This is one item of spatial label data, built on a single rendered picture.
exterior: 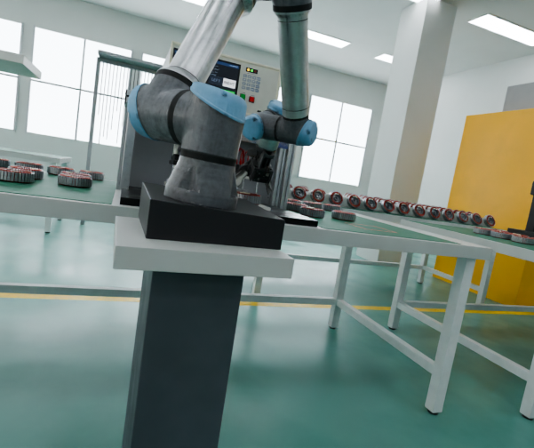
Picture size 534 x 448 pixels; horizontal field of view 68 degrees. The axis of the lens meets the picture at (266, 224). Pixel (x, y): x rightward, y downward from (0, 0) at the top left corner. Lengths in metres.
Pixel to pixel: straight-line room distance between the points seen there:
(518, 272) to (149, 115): 4.10
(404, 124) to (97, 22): 5.46
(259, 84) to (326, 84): 7.32
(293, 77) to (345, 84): 8.09
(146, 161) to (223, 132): 0.92
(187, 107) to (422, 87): 4.84
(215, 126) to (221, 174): 0.09
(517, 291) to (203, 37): 4.05
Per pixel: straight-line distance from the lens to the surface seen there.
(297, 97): 1.10
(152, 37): 8.10
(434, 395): 1.97
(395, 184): 5.27
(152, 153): 1.67
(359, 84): 9.35
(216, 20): 1.00
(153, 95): 0.88
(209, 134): 0.77
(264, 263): 0.73
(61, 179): 1.56
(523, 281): 4.58
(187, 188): 0.78
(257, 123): 1.17
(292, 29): 1.06
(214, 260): 0.70
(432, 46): 5.67
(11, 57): 1.90
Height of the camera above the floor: 0.89
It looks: 7 degrees down
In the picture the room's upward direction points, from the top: 9 degrees clockwise
